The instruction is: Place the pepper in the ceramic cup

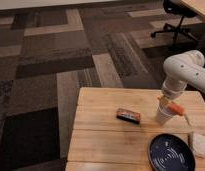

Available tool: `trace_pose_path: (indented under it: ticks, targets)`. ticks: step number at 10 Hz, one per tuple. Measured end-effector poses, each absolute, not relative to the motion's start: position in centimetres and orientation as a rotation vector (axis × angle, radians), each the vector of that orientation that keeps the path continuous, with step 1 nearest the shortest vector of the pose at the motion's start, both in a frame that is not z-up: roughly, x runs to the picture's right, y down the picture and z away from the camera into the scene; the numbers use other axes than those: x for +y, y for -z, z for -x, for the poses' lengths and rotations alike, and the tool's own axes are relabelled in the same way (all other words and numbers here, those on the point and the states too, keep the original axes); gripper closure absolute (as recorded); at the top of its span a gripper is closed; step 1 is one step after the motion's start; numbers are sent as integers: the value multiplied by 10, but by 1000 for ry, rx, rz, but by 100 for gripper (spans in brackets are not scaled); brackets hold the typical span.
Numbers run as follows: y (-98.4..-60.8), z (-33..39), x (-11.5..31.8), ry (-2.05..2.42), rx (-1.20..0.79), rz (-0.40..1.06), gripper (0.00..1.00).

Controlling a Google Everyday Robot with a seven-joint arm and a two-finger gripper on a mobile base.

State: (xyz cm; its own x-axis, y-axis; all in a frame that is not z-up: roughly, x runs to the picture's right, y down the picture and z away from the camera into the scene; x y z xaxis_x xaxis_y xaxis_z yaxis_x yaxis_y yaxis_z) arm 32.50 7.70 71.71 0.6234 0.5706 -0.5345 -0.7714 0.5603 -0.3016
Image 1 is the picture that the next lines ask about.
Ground white ceramic cup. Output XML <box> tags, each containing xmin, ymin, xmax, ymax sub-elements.
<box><xmin>155</xmin><ymin>105</ymin><xmax>173</xmax><ymax>125</ymax></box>

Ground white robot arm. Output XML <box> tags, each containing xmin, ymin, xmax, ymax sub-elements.
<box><xmin>161</xmin><ymin>50</ymin><xmax>205</xmax><ymax>99</ymax></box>

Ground wooden desk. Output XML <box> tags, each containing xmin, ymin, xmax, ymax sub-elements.
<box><xmin>181</xmin><ymin>0</ymin><xmax>205</xmax><ymax>20</ymax></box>

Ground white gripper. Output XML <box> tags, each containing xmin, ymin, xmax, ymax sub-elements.
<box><xmin>161</xmin><ymin>77</ymin><xmax>187</xmax><ymax>99</ymax></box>

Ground dark blue plate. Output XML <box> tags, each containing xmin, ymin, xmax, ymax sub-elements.
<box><xmin>148</xmin><ymin>133</ymin><xmax>196</xmax><ymax>171</ymax></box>

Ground brown black rectangular block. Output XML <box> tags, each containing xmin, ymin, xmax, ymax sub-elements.
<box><xmin>116</xmin><ymin>108</ymin><xmax>141</xmax><ymax>124</ymax></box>

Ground black office chair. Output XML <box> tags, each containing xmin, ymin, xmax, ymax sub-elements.
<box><xmin>150</xmin><ymin>0</ymin><xmax>199</xmax><ymax>45</ymax></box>

